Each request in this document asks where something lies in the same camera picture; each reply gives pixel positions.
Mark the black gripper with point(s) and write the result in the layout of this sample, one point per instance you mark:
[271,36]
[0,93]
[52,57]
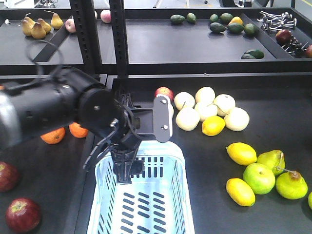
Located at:
[122,127]

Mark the light blue plastic basket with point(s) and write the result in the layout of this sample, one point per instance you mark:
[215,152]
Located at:
[156,202]

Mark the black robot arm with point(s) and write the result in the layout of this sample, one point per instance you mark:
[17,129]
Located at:
[69,95]

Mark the red apple behind peaches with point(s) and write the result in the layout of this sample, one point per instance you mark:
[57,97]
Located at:
[165,91]

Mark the small orange right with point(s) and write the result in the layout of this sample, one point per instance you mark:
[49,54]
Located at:
[77,131]

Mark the small orange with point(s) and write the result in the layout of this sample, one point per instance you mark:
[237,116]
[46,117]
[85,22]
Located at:
[77,131]
[54,137]

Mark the yellow lemon by pears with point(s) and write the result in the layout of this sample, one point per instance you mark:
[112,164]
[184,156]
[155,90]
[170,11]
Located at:
[212,126]

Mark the small orange left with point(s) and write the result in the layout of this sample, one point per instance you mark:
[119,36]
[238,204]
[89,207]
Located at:
[54,137]

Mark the yellow lemon upper right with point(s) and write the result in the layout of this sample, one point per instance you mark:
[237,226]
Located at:
[242,153]

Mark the yellow lemon lower right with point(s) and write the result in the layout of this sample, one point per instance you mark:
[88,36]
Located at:
[240,192]

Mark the green apple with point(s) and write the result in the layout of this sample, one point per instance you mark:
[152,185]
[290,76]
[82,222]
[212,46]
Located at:
[260,178]

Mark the green pear upper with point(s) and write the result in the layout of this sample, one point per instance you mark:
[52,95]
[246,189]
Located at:
[274,159]

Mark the green pear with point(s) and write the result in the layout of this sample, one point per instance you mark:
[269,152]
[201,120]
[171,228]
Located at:
[274,159]
[291,184]

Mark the dark red apple upper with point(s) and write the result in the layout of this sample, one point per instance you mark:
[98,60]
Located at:
[9,177]

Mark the dark red apple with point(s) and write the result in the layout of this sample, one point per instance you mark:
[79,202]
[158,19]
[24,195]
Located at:
[23,215]
[9,177]

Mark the dark red apple front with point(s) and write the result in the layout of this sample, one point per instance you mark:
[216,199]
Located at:
[23,215]

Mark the green pear lower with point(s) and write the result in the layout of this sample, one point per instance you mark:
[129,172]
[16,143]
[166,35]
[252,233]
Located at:
[291,184]

